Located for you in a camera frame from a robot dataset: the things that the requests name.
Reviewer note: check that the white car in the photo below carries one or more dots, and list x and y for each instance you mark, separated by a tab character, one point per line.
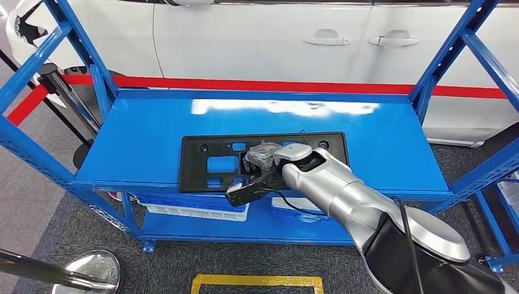
243	40

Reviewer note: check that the blue metal shelf rack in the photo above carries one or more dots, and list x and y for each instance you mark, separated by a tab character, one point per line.
142	142

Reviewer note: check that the red barrier belt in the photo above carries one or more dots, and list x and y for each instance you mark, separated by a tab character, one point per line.
24	107
243	86

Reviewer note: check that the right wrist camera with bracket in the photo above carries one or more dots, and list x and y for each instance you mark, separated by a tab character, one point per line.
247	192

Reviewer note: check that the thin black pole stand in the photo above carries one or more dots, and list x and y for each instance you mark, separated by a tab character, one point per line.
83	156

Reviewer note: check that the white plastic bin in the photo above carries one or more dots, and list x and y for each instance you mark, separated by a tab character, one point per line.
194	215
509	190
292	203

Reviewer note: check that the blue plastic bin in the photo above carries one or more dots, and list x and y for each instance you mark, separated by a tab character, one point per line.
292	216
182	203

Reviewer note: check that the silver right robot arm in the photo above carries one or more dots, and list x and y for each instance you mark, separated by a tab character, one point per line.
348	199

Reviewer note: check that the black plastic plate frame part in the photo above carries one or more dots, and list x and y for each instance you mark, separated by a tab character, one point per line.
194	170

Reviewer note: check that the chrome stanchion post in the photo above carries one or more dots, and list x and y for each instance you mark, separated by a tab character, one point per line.
69	95
40	272

